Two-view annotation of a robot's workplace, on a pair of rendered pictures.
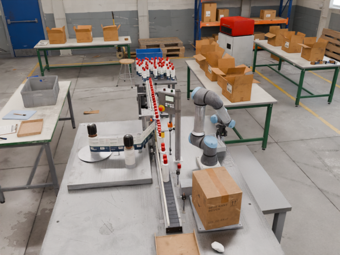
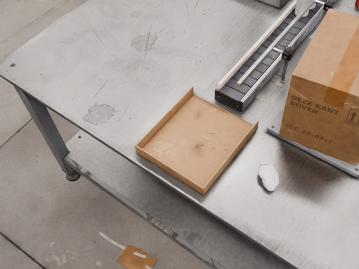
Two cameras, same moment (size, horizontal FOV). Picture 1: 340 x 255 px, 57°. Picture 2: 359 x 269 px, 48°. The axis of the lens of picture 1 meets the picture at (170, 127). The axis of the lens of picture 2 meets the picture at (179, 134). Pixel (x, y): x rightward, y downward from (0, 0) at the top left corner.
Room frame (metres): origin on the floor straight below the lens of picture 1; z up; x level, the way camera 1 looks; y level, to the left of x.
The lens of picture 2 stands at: (0.83, -0.57, 1.88)
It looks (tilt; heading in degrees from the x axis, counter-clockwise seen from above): 54 degrees down; 49
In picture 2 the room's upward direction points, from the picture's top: 7 degrees counter-clockwise
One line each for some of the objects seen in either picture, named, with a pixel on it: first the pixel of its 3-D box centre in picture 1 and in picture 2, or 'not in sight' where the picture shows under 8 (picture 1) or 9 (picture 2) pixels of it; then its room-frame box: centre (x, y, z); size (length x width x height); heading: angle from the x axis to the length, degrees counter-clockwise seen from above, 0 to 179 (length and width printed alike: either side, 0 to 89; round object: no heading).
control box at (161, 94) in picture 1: (169, 101); not in sight; (2.47, 0.00, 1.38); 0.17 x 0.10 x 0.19; 61
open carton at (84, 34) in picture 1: (83, 33); not in sight; (7.71, 2.03, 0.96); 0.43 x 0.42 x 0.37; 96
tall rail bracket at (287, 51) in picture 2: (180, 202); (279, 62); (1.73, -0.07, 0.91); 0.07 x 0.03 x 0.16; 96
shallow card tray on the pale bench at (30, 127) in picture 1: (31, 127); not in sight; (3.12, 1.55, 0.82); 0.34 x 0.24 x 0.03; 15
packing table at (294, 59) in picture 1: (289, 69); not in sight; (6.51, -2.56, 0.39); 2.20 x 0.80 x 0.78; 9
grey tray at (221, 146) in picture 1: (210, 143); not in sight; (2.65, -0.39, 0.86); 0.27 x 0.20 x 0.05; 16
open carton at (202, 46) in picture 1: (204, 52); not in sight; (5.73, -0.65, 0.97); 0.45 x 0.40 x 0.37; 101
